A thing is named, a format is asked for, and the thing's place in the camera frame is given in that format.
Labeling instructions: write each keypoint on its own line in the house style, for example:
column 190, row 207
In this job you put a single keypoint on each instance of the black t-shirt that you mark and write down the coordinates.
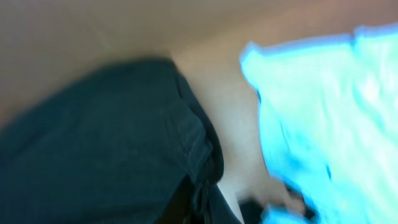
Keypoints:
column 129, row 143

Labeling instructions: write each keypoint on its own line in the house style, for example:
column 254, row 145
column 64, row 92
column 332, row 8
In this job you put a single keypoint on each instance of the light blue printed t-shirt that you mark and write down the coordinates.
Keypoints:
column 328, row 122

